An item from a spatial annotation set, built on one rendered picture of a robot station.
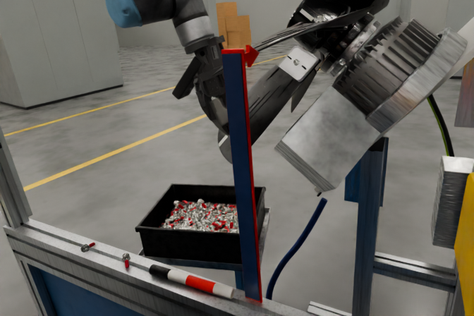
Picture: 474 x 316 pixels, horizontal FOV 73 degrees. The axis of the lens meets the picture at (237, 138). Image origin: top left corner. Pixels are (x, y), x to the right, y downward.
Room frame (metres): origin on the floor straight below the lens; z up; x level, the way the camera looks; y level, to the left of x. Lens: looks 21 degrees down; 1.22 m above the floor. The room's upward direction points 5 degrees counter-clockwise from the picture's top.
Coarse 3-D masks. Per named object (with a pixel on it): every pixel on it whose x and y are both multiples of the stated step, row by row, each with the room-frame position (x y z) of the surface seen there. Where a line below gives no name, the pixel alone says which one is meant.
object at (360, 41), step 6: (372, 24) 0.65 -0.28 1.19; (378, 24) 0.66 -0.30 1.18; (366, 30) 0.66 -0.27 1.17; (372, 30) 0.65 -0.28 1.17; (360, 36) 0.65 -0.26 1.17; (366, 36) 0.63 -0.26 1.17; (354, 42) 0.65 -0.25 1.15; (360, 42) 0.63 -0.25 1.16; (348, 48) 0.65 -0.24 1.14; (354, 48) 0.63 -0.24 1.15; (342, 54) 0.66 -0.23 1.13; (348, 54) 0.63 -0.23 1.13; (354, 54) 0.71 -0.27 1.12; (342, 60) 0.64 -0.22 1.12; (348, 60) 0.67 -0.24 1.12; (336, 66) 0.65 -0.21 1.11; (342, 66) 0.64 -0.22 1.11; (330, 72) 0.67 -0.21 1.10; (336, 72) 0.66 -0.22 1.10
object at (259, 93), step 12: (276, 72) 0.73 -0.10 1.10; (264, 84) 0.73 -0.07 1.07; (276, 84) 0.70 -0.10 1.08; (288, 84) 0.67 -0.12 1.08; (300, 84) 0.66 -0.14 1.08; (252, 96) 0.73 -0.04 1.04; (264, 96) 0.70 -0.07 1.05; (276, 96) 0.67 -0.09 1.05; (288, 96) 0.66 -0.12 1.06; (252, 108) 0.70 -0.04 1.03; (264, 108) 0.67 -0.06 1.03; (276, 108) 0.65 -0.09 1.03; (252, 120) 0.67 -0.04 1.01; (264, 120) 0.65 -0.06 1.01; (252, 132) 0.64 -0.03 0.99; (228, 144) 0.67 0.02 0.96; (252, 144) 0.61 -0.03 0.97; (228, 156) 0.63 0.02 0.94
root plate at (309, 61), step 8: (296, 48) 0.74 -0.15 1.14; (296, 56) 0.72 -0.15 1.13; (304, 56) 0.71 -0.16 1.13; (312, 56) 0.69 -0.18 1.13; (280, 64) 0.74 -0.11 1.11; (288, 64) 0.73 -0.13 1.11; (304, 64) 0.69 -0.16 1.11; (312, 64) 0.68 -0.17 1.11; (288, 72) 0.71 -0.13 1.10; (296, 72) 0.69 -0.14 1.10; (304, 72) 0.68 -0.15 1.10
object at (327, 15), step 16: (304, 0) 0.69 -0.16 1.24; (320, 0) 0.68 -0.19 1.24; (336, 0) 0.69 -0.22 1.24; (304, 16) 0.68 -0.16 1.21; (336, 16) 0.66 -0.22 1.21; (368, 16) 0.66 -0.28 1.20; (336, 32) 0.67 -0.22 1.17; (352, 32) 0.63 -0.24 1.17; (320, 48) 0.69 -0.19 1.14; (336, 48) 0.64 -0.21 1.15
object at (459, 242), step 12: (468, 180) 0.25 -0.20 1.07; (468, 192) 0.24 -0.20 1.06; (468, 204) 0.23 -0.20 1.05; (468, 216) 0.23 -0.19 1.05; (468, 228) 0.22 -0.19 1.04; (456, 240) 0.25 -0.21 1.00; (468, 240) 0.21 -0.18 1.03; (456, 252) 0.24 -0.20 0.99; (468, 252) 0.21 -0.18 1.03; (468, 264) 0.20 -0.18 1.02; (468, 276) 0.19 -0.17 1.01; (468, 288) 0.19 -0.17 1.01; (468, 300) 0.18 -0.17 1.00; (468, 312) 0.18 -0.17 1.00
